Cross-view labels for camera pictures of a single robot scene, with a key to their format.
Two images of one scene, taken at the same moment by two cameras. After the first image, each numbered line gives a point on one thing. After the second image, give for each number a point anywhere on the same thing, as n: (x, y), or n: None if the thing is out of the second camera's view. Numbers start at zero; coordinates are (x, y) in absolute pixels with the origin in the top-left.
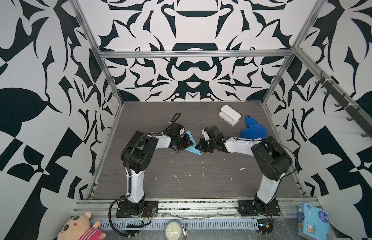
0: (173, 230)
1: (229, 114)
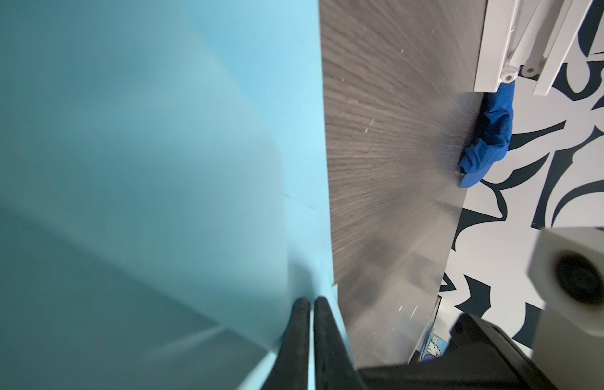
0: None
1: (528, 36)
